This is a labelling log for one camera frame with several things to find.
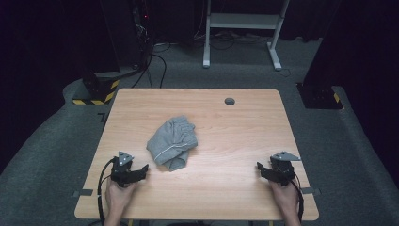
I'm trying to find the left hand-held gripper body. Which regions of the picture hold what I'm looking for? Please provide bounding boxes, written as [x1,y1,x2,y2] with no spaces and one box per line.
[109,151,146,188]

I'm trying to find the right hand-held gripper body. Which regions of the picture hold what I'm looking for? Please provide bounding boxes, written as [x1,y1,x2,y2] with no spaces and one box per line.
[267,151,302,187]

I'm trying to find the grey shorts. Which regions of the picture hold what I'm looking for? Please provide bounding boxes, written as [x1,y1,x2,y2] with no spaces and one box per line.
[146,115,200,172]

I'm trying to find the person's right hand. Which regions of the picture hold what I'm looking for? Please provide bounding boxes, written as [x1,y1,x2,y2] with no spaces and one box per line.
[268,179,299,218]

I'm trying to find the person's left hand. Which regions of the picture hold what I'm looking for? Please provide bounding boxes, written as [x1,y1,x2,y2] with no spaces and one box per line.
[104,179,139,218]

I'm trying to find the grey tape strip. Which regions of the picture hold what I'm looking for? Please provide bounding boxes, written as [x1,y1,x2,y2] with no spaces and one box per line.
[300,186,322,195]
[72,188,94,198]

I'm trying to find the black yellow striped stand base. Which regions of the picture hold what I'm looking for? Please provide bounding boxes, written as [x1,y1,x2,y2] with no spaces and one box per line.
[72,72,121,106]

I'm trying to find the black computer equipment rack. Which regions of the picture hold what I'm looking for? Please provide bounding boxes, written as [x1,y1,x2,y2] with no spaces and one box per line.
[131,0,155,69]

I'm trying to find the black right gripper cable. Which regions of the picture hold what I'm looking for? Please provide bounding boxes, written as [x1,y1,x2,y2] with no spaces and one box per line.
[290,171,305,223]

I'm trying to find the black floor cables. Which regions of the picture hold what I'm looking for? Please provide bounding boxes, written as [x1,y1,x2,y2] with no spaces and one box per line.
[131,43,172,89]

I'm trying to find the cable bundle under desk frame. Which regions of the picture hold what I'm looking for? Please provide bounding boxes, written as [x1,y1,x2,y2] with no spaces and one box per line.
[192,29,272,51]

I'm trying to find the white metal desk frame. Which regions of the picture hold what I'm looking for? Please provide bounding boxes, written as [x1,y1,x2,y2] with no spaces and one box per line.
[202,0,291,72]

